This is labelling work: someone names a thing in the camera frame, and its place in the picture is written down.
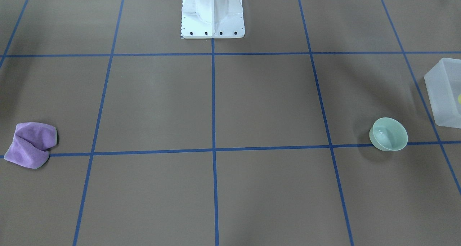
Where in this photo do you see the mint green bowl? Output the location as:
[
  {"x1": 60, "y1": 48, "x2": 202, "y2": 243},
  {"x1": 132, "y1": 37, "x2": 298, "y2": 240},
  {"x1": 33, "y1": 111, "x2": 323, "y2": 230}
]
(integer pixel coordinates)
[{"x1": 369, "y1": 117, "x2": 408, "y2": 151}]

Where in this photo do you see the purple microfiber cloth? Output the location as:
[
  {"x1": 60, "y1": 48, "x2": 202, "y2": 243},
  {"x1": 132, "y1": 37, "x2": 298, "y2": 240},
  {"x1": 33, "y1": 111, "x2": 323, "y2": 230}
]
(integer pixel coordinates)
[{"x1": 4, "y1": 122, "x2": 58, "y2": 169}]

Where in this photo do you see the clear white plastic bin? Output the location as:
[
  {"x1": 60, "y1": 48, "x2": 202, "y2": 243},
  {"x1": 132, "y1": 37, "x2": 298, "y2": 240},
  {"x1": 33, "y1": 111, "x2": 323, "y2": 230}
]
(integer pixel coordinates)
[{"x1": 424, "y1": 58, "x2": 461, "y2": 129}]

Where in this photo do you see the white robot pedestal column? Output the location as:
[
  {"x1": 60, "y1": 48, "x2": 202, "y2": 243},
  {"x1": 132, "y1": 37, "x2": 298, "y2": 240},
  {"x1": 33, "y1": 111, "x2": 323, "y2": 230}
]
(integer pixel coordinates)
[{"x1": 180, "y1": 0, "x2": 245, "y2": 39}]

